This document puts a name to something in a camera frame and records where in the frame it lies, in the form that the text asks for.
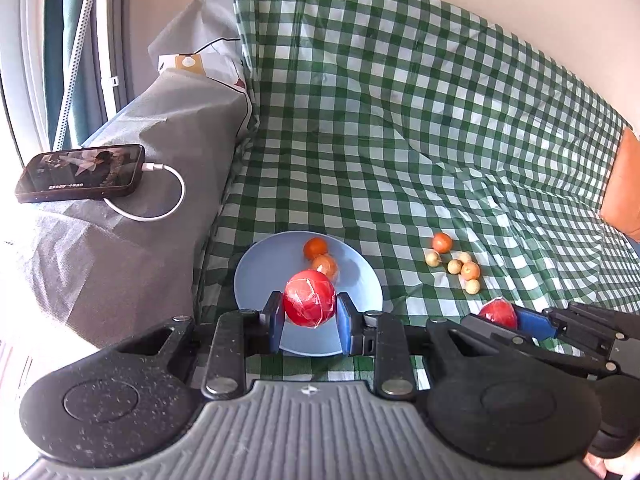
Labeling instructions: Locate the white charging cable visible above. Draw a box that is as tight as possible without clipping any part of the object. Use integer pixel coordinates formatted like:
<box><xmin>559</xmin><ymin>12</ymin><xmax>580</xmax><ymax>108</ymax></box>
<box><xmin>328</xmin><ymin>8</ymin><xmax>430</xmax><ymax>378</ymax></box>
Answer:
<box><xmin>102</xmin><ymin>161</ymin><xmax>186</xmax><ymax>222</ymax></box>

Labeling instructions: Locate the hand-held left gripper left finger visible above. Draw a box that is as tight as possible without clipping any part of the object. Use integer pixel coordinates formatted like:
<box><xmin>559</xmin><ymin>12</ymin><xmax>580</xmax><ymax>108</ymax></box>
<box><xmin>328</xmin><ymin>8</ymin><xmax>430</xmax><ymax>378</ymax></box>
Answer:
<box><xmin>115</xmin><ymin>291</ymin><xmax>286</xmax><ymax>401</ymax></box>

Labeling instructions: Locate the grey cushion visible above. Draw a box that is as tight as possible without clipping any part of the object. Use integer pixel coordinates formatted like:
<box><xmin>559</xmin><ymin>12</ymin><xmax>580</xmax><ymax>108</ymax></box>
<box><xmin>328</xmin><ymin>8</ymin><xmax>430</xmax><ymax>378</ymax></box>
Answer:
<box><xmin>10</xmin><ymin>67</ymin><xmax>252</xmax><ymax>353</ymax></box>

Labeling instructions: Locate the orange pillow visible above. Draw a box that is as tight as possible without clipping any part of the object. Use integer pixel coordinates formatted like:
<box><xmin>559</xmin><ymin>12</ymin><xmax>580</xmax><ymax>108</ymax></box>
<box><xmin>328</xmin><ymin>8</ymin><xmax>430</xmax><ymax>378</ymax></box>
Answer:
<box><xmin>600</xmin><ymin>127</ymin><xmax>640</xmax><ymax>243</ymax></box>

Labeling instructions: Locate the white dotted pole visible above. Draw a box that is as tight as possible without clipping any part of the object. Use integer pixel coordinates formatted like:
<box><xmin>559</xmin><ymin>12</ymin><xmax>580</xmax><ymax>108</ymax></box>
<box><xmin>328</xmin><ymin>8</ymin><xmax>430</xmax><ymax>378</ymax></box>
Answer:
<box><xmin>51</xmin><ymin>0</ymin><xmax>99</xmax><ymax>152</ymax></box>

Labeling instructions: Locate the teal curtain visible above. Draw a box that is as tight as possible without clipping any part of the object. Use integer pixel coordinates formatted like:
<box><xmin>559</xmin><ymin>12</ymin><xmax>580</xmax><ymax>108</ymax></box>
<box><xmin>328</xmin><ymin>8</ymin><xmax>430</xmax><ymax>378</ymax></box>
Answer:
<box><xmin>42</xmin><ymin>0</ymin><xmax>103</xmax><ymax>147</ymax></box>

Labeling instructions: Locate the red plastic-wrapped fruit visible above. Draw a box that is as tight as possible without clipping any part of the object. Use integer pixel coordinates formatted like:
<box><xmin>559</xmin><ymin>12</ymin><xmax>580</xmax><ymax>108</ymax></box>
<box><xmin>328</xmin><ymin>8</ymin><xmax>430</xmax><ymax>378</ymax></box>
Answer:
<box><xmin>283</xmin><ymin>269</ymin><xmax>337</xmax><ymax>330</ymax></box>
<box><xmin>477</xmin><ymin>297</ymin><xmax>518</xmax><ymax>331</ymax></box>

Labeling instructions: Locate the black smartphone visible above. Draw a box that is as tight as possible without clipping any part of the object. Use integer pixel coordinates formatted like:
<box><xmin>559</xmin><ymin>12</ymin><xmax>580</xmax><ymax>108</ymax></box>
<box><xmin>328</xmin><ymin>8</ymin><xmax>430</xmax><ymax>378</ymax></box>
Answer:
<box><xmin>14</xmin><ymin>144</ymin><xmax>146</xmax><ymax>204</ymax></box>

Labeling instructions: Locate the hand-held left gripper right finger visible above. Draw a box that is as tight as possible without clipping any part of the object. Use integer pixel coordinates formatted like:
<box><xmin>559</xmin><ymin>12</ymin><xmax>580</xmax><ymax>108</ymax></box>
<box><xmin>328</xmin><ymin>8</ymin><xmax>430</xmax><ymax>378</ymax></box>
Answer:
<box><xmin>336</xmin><ymin>291</ymin><xmax>506</xmax><ymax>401</ymax></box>

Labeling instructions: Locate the person's right hand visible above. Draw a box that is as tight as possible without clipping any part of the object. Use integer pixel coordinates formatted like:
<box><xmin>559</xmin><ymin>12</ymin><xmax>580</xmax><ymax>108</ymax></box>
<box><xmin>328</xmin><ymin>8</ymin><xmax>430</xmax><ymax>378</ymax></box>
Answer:
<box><xmin>585</xmin><ymin>451</ymin><xmax>640</xmax><ymax>480</ymax></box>

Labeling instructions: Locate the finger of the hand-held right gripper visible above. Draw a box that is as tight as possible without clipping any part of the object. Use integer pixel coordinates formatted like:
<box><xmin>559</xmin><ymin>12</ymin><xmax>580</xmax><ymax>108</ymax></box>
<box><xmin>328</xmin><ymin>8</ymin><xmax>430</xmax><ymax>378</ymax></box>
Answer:
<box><xmin>515</xmin><ymin>302</ymin><xmax>640</xmax><ymax>347</ymax></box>
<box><xmin>460</xmin><ymin>314</ymin><xmax>615</xmax><ymax>377</ymax></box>

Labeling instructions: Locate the light blue plate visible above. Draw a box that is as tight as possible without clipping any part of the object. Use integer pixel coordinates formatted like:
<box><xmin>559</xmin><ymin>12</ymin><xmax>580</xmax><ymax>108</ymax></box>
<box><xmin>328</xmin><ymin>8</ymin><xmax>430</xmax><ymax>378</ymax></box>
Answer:
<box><xmin>234</xmin><ymin>231</ymin><xmax>384</xmax><ymax>358</ymax></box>

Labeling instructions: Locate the green checked cloth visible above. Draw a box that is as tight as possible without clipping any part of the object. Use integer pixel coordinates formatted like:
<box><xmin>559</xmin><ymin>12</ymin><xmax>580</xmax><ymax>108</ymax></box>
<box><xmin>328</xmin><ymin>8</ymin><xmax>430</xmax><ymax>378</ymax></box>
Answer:
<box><xmin>192</xmin><ymin>0</ymin><xmax>640</xmax><ymax>391</ymax></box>

